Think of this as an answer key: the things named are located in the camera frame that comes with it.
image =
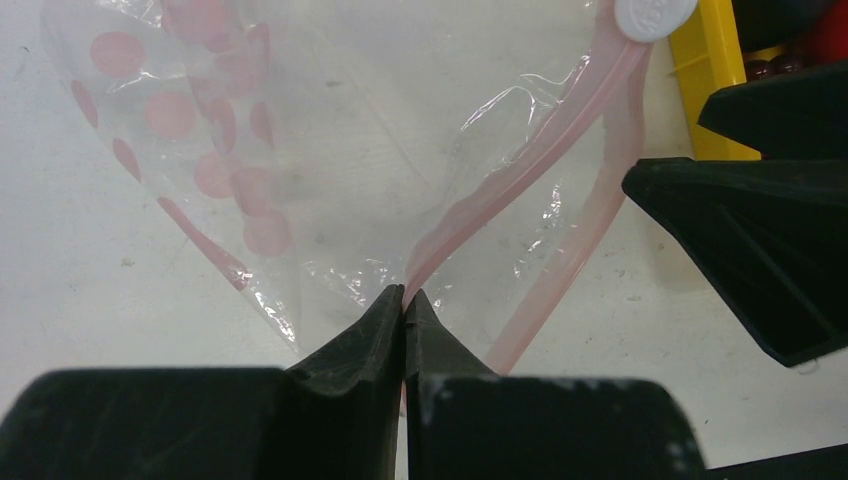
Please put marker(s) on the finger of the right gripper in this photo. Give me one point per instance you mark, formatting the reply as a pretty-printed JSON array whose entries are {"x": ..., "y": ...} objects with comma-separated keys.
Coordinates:
[
  {"x": 795, "y": 116},
  {"x": 770, "y": 237}
]

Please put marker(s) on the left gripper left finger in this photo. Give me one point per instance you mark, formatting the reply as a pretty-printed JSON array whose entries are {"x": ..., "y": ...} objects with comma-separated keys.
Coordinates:
[{"x": 342, "y": 401}]

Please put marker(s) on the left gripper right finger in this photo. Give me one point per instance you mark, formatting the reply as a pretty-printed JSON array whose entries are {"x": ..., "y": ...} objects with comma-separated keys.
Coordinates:
[{"x": 440, "y": 377}]

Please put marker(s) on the yellow plastic tray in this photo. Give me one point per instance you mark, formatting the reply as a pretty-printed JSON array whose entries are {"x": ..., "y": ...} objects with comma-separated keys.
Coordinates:
[{"x": 710, "y": 51}]

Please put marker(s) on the clear zip top bag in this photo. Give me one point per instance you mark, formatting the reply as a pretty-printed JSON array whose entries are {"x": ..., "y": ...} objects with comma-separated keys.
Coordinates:
[{"x": 318, "y": 151}]

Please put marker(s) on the dark red toy grapes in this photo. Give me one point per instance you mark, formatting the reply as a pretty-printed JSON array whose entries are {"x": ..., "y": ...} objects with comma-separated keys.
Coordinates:
[{"x": 785, "y": 63}]

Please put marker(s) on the red toy tomato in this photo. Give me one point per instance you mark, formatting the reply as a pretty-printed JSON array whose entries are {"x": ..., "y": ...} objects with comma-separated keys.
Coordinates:
[{"x": 826, "y": 41}]

